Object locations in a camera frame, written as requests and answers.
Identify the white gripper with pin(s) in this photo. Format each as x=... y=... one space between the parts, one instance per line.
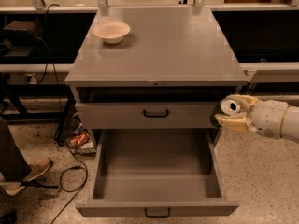
x=267 y=118

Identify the green soda can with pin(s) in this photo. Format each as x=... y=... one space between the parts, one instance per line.
x=224 y=111

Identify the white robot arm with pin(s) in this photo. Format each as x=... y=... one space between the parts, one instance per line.
x=290 y=123

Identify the grey top drawer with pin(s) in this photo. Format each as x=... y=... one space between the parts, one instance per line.
x=130 y=115

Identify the grey drawer cabinet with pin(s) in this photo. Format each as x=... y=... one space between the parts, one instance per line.
x=171 y=55

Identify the grey open middle drawer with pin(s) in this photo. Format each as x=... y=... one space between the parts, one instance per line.
x=138 y=169

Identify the white bowl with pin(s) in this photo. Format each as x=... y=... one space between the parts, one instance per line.
x=112 y=32

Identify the orange snack packet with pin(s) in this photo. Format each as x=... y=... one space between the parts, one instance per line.
x=80 y=140

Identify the tan shoe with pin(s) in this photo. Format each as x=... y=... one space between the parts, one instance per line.
x=34 y=171

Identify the dark trouser leg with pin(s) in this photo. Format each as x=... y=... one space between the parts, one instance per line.
x=13 y=166

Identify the metal rail bracket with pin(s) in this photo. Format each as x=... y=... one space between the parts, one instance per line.
x=249 y=88

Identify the black top drawer handle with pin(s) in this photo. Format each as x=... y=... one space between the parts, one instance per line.
x=154 y=115

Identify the black drawer handle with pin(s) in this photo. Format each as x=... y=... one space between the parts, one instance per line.
x=157 y=212
x=154 y=115

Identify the black middle drawer handle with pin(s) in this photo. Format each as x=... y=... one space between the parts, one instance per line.
x=157 y=212

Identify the black wire basket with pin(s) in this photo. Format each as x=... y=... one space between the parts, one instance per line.
x=72 y=127

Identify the white wall outlet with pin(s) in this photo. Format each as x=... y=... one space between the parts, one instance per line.
x=31 y=78

